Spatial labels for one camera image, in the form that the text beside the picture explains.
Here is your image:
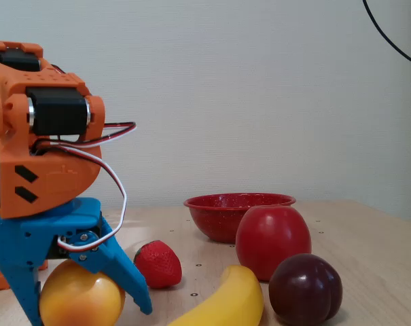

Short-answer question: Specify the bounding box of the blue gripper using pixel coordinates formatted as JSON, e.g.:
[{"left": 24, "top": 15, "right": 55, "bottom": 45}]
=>
[{"left": 0, "top": 198, "right": 154, "bottom": 326}]

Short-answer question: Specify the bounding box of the yellow orange toy peach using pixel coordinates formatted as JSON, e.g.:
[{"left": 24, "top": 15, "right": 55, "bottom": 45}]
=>
[{"left": 39, "top": 259, "right": 126, "bottom": 326}]

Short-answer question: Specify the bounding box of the red speckled enamel bowl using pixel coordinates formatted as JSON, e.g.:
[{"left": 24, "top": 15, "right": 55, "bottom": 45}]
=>
[{"left": 183, "top": 192, "right": 297, "bottom": 244}]

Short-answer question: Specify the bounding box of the red toy strawberry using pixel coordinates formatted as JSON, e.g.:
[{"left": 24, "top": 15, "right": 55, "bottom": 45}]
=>
[{"left": 132, "top": 240, "right": 183, "bottom": 289}]

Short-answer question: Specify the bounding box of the yellow toy banana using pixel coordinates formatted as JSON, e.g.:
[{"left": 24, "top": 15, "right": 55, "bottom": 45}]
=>
[{"left": 167, "top": 264, "right": 264, "bottom": 326}]

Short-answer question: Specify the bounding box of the red toy apple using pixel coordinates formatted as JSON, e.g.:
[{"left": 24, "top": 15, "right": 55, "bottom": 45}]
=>
[{"left": 235, "top": 204, "right": 312, "bottom": 282}]

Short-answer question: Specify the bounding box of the dark purple toy plum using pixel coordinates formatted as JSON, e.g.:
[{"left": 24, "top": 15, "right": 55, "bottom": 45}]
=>
[{"left": 268, "top": 253, "right": 344, "bottom": 324}]

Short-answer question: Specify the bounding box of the red white black servo wire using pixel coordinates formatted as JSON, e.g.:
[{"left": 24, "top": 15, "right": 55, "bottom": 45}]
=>
[{"left": 30, "top": 122, "right": 137, "bottom": 253}]

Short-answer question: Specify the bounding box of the black hanging cable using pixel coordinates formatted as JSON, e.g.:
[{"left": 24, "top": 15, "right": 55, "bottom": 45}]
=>
[{"left": 362, "top": 0, "right": 411, "bottom": 68}]

